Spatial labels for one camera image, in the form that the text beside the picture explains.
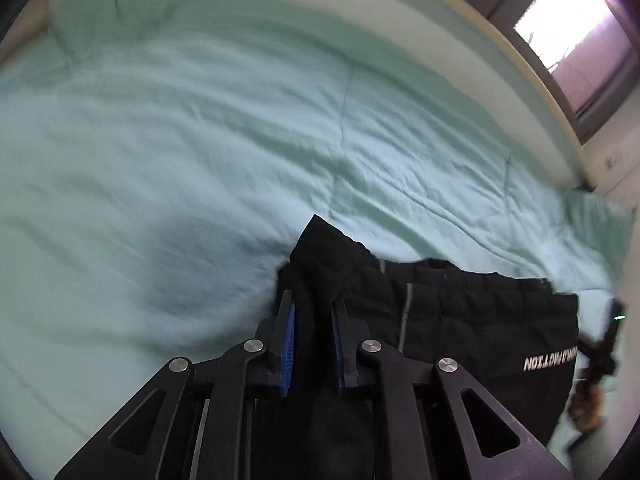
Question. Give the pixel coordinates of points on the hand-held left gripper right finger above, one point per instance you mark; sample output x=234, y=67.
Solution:
x=340, y=355

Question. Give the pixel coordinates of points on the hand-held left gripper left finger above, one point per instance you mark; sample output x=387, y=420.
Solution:
x=286, y=355

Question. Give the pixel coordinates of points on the mint green pillow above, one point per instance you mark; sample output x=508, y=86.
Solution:
x=595, y=220

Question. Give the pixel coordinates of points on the black hooded jacket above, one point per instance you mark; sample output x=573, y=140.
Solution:
x=475, y=320

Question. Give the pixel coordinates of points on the cream window sill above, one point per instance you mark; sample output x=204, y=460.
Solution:
x=532, y=85

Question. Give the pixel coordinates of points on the grey framed window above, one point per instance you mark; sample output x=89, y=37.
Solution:
x=565, y=25

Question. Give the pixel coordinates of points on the mint green quilted blanket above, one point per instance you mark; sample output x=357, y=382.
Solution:
x=175, y=160

